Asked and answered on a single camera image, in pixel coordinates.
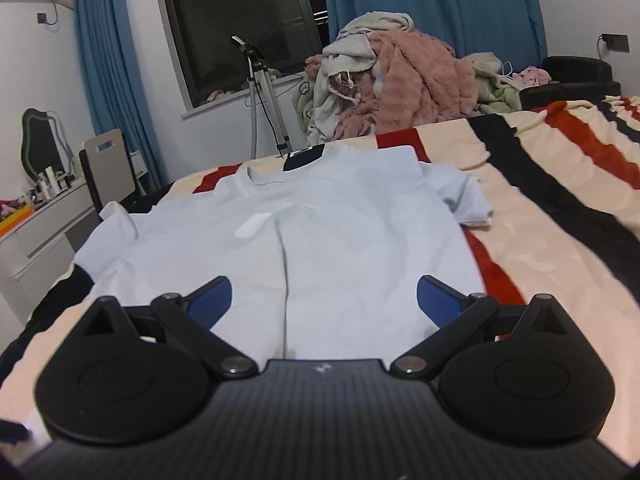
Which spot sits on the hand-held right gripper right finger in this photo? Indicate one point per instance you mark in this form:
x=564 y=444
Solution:
x=436 y=301

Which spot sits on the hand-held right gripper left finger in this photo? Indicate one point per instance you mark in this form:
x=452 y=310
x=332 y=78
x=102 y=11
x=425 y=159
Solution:
x=216 y=300

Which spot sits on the white t-shirt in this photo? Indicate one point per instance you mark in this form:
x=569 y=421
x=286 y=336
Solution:
x=325 y=235

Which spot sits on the striped blanket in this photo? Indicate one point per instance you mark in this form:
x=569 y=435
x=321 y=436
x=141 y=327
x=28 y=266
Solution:
x=550 y=260

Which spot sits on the grey chair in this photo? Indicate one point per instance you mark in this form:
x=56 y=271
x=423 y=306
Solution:
x=107 y=160

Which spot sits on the white dressing table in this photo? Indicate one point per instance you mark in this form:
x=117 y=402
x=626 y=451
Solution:
x=45 y=240

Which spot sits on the row of cosmetic bottles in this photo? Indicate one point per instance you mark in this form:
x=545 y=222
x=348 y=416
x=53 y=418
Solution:
x=52 y=180

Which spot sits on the orange box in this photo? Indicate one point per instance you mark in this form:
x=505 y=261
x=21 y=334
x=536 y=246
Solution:
x=15 y=222

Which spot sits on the pale printed garment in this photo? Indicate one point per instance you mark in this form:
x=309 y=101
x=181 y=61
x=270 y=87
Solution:
x=304 y=102

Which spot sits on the pale green garment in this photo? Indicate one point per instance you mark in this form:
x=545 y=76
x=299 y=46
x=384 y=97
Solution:
x=495 y=92

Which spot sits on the pink fluffy blanket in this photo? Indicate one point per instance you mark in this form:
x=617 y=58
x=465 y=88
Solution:
x=415 y=85

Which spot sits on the wavy-edged mirror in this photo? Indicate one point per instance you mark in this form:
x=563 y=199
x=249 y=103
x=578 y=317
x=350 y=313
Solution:
x=42 y=145

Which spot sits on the small pink garment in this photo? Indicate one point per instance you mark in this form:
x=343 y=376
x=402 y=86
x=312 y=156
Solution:
x=532 y=76

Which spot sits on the black garment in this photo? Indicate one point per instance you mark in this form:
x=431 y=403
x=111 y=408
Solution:
x=575 y=82

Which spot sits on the beige garment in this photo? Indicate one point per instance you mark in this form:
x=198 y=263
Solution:
x=350 y=52

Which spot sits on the dark window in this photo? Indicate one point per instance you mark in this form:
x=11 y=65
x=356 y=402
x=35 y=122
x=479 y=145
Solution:
x=240 y=20

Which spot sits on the black wall outlet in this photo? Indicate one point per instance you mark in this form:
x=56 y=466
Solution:
x=615 y=42

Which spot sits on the small wall socket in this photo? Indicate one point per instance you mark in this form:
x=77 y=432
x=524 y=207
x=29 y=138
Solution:
x=42 y=18

